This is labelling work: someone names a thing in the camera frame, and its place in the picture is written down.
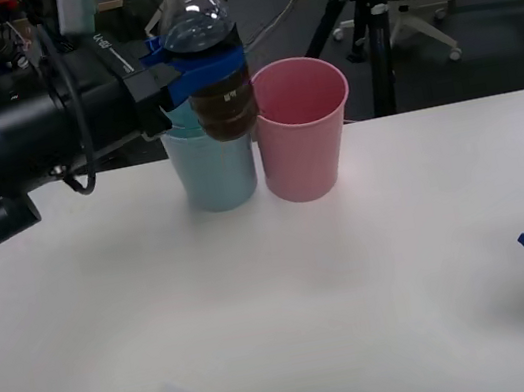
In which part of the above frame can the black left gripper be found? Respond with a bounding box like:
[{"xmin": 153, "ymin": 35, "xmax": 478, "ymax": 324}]
[{"xmin": 58, "ymin": 17, "xmax": 260, "ymax": 159}]

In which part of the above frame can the dark plastic bottle black cap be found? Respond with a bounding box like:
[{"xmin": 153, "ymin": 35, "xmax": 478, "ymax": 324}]
[{"xmin": 153, "ymin": 0, "xmax": 264, "ymax": 150}]

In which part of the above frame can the pale blue plastic bin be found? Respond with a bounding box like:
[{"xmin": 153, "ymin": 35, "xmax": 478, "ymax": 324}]
[{"xmin": 154, "ymin": 92, "xmax": 265, "ymax": 222}]

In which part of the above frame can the pink plastic bin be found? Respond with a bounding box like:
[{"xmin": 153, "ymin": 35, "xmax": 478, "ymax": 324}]
[{"xmin": 241, "ymin": 49, "xmax": 368, "ymax": 210}]

